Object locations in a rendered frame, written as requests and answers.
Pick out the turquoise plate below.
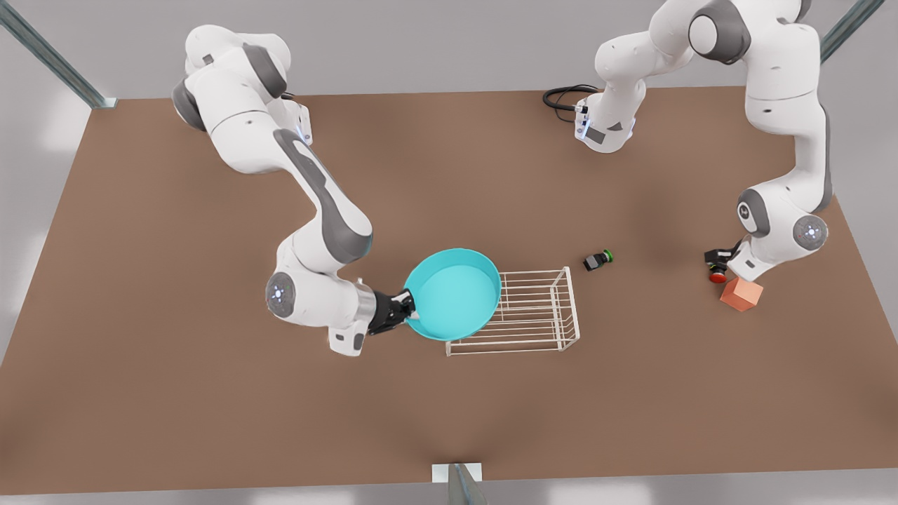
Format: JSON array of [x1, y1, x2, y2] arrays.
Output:
[[403, 248, 502, 342]]

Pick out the white wire shelf rack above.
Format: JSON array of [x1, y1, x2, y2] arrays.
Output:
[[446, 267, 581, 357]]

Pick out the black cable loop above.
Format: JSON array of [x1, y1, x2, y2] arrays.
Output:
[[542, 85, 602, 123]]

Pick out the orange cube block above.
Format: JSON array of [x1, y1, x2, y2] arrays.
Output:
[[720, 276, 763, 312]]

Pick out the silver frame post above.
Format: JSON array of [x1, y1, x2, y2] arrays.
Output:
[[819, 0, 886, 64], [431, 463, 488, 505], [0, 3, 117, 109]]

